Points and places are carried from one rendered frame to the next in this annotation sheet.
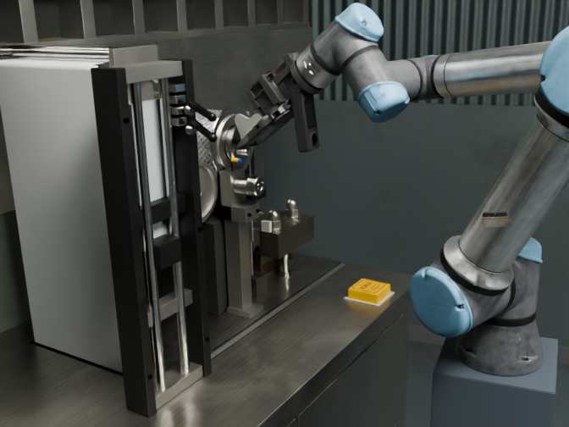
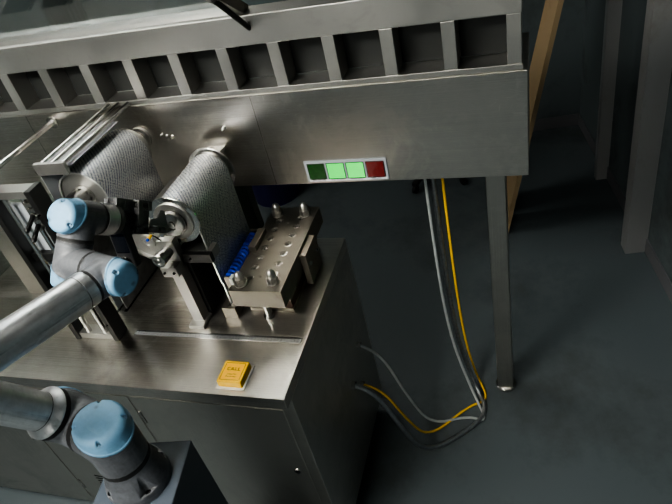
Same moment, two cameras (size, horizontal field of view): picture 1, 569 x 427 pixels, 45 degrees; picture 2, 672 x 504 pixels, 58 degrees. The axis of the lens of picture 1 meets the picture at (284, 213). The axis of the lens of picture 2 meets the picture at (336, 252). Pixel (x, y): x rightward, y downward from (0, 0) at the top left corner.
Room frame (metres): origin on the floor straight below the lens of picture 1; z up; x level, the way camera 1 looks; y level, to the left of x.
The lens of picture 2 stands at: (1.54, -1.35, 2.07)
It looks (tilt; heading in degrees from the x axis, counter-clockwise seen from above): 37 degrees down; 81
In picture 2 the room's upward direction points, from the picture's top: 15 degrees counter-clockwise
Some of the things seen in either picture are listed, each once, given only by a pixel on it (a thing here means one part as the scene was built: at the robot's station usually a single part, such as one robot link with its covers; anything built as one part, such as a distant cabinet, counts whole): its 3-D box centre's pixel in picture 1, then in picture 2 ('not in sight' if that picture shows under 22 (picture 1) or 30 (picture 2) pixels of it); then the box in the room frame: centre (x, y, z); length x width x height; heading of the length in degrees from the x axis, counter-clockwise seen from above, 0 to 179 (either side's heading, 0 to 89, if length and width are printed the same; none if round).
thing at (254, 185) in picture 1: (256, 185); (160, 259); (1.30, 0.05, 1.18); 0.04 x 0.02 x 0.04; 147
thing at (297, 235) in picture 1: (227, 224); (279, 253); (1.61, 0.14, 1.00); 0.40 x 0.16 x 0.06; 57
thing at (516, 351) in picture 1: (499, 329); (131, 467); (1.11, -0.38, 0.95); 0.15 x 0.15 x 0.10
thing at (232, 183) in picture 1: (242, 243); (182, 284); (1.32, 0.09, 1.05); 0.06 x 0.05 x 0.31; 57
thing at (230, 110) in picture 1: (233, 142); (174, 220); (1.37, 0.10, 1.25); 0.15 x 0.01 x 0.15; 147
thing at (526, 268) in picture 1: (502, 270); (107, 436); (1.10, -0.38, 1.07); 0.13 x 0.12 x 0.14; 131
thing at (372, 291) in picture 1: (369, 291); (234, 374); (1.38, -0.18, 0.91); 0.07 x 0.07 x 0.02; 57
